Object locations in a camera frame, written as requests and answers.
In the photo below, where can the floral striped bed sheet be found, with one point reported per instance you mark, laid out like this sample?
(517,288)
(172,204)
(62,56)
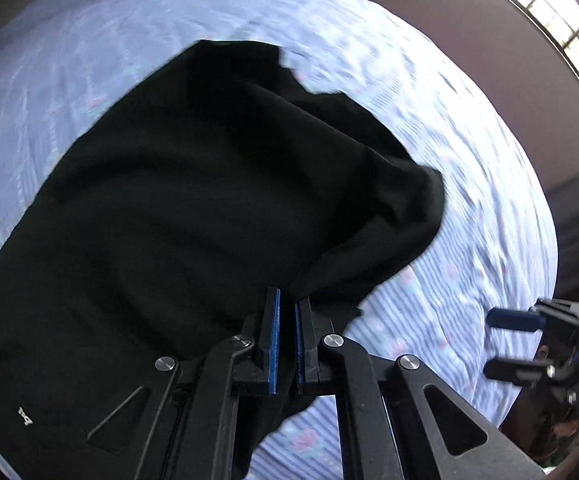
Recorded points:
(469,210)

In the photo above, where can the black pants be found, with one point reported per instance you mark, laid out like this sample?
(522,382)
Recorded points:
(179,240)

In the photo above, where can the barred window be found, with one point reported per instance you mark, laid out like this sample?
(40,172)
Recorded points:
(559,15)

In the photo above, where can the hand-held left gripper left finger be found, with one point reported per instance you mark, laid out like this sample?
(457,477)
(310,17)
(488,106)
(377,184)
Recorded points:
(273,345)

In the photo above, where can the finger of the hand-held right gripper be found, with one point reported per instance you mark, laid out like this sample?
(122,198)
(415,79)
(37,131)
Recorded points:
(509,370)
(512,319)

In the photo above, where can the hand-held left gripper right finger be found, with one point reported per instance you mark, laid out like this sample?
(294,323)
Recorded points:
(300,350)

